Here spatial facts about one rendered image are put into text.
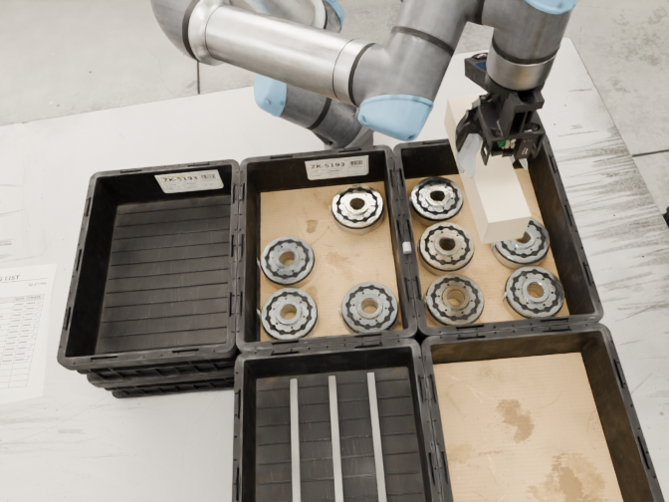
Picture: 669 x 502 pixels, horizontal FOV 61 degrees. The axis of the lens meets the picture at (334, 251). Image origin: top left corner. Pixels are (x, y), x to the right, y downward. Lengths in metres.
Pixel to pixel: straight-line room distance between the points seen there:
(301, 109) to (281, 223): 0.26
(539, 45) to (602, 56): 2.16
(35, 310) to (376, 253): 0.76
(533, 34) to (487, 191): 0.27
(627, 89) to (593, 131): 1.19
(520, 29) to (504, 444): 0.64
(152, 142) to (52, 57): 1.64
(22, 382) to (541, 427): 1.01
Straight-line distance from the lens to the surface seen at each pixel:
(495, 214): 0.83
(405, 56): 0.64
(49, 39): 3.24
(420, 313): 0.94
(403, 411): 0.99
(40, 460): 1.28
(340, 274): 1.08
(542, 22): 0.65
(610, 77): 2.74
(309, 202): 1.17
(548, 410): 1.03
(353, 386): 1.00
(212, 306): 1.10
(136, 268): 1.19
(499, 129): 0.76
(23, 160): 1.67
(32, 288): 1.44
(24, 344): 1.38
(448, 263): 1.07
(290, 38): 0.73
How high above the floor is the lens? 1.80
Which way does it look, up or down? 61 degrees down
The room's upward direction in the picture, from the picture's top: 8 degrees counter-clockwise
